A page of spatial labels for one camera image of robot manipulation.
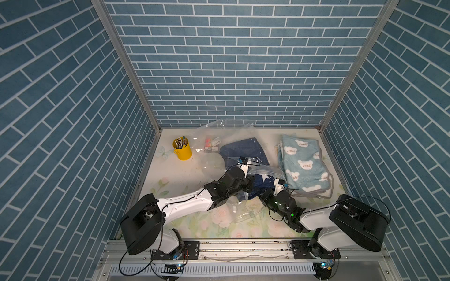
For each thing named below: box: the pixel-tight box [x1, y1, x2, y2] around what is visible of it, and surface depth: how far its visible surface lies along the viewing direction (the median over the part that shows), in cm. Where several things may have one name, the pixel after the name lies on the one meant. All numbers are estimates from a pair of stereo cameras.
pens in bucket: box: [174, 135, 189, 149], surface depth 93 cm
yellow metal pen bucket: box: [172, 135, 193, 161], surface depth 99 cm
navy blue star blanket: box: [219, 137, 277, 202], surface depth 98 cm
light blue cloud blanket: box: [278, 134, 331, 193], surface depth 89 cm
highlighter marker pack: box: [203, 136, 222, 153], surface depth 110 cm
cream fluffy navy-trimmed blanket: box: [291, 139, 334, 200], surface depth 84 cm
